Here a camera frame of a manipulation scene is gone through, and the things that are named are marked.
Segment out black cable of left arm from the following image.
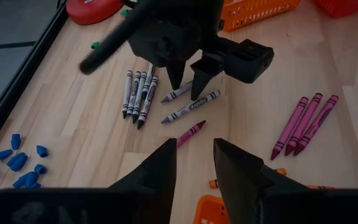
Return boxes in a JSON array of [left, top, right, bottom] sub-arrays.
[[79, 0, 157, 75]]

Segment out orange crayon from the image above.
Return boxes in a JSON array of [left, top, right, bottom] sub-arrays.
[[209, 167, 288, 190]]

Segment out orange plastic basket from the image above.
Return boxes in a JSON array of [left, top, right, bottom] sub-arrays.
[[193, 195, 231, 224], [221, 0, 301, 32]]

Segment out grey crayon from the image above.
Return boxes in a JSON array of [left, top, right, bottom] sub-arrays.
[[161, 80, 194, 104], [161, 89, 221, 124]]

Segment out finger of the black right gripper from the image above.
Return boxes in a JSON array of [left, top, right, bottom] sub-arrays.
[[190, 60, 223, 101], [166, 59, 186, 91]]

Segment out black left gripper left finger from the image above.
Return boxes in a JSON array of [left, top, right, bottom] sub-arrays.
[[110, 138, 178, 224]]

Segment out red plastic basket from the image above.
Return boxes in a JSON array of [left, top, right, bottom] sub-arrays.
[[314, 0, 358, 19]]

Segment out scattered blue caps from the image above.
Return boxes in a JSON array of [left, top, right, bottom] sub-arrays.
[[0, 0, 70, 159]]

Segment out red desk lamp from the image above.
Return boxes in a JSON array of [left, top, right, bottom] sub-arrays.
[[66, 0, 124, 26]]

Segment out magenta crayon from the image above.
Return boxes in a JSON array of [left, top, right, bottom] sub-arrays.
[[293, 95, 340, 157], [177, 119, 207, 148], [284, 92, 323, 157], [270, 96, 310, 161]]

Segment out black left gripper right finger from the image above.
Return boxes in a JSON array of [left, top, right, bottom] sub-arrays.
[[213, 138, 310, 224]]

